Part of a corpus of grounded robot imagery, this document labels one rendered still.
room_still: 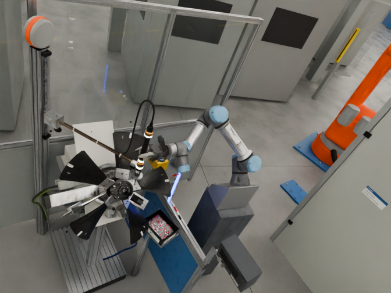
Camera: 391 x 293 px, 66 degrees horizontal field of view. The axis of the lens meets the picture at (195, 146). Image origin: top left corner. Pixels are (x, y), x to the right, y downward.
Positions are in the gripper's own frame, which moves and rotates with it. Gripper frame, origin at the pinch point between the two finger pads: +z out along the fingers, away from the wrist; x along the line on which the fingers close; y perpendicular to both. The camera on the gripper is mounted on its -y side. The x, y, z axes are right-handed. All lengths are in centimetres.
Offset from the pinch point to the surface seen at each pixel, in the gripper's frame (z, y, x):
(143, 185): -8.5, 29.3, -2.6
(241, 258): -37, 23, -71
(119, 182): 8.4, 21.8, -1.3
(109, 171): 7.8, 30.0, 14.8
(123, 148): 0.7, 11.6, 15.8
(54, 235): 30, 142, 46
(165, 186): -24.5, 32.3, -5.3
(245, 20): -114, -56, 71
